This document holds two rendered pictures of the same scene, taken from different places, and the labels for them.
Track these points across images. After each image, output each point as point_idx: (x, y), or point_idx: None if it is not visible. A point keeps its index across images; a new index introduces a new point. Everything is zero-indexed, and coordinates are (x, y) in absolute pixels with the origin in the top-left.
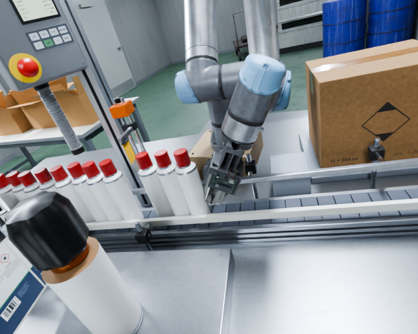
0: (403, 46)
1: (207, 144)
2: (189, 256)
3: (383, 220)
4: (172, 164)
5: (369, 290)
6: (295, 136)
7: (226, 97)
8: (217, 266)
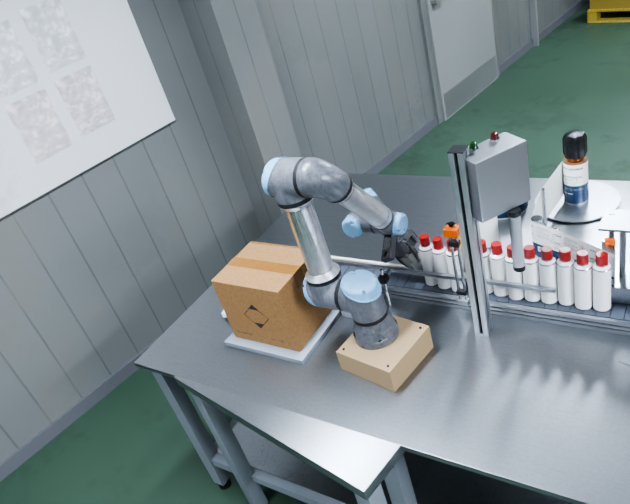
0: (232, 271)
1: (400, 340)
2: None
3: None
4: (433, 247)
5: (373, 255)
6: (304, 368)
7: None
8: None
